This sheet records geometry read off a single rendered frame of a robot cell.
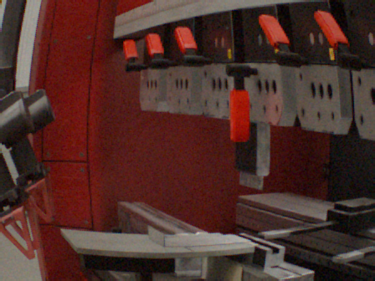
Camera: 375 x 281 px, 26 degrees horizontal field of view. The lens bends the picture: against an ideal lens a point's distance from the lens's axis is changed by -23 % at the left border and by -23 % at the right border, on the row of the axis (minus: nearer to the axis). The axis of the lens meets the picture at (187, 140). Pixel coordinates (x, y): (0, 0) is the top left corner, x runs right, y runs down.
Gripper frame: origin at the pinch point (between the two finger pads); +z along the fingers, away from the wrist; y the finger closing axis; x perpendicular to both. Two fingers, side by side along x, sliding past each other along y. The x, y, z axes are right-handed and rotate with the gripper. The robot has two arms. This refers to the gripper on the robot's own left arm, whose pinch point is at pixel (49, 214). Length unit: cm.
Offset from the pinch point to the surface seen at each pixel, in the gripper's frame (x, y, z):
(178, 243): -20.4, -26.4, 9.7
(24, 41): 54, 687, -116
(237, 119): -34, -40, -3
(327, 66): -45, -64, -6
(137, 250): -14.9, -33.5, 7.2
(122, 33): -28, 49, -25
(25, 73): 64, 689, -82
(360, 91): -45, -74, -3
